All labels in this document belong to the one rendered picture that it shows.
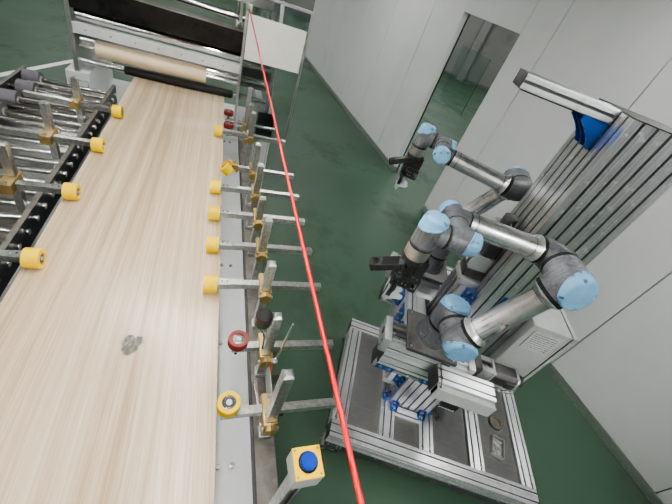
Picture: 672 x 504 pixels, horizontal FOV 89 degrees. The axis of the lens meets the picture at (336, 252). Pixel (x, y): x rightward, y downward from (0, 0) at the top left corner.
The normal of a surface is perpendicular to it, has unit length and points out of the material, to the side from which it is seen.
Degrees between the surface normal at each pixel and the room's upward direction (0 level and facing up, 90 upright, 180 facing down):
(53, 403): 0
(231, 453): 0
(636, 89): 90
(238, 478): 0
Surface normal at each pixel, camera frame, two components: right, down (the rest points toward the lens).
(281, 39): 0.22, 0.69
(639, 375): -0.90, 0.00
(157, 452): 0.29, -0.72
